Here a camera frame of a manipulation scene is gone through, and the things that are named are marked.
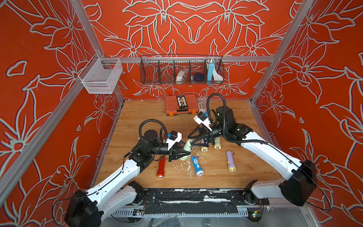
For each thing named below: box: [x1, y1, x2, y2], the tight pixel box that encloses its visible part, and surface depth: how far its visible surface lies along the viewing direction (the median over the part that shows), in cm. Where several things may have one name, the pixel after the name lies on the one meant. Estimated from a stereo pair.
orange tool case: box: [164, 94, 199, 117], surface depth 111 cm
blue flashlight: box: [190, 155, 205, 177], surface depth 83 cm
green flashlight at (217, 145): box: [214, 136, 222, 150], surface depth 92 cm
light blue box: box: [206, 61, 216, 85], surface depth 90 cm
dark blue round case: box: [193, 72, 205, 83], surface depth 97 cm
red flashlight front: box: [156, 156, 167, 178], surface depth 83 cm
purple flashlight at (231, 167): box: [226, 150, 237, 173], surface depth 85 cm
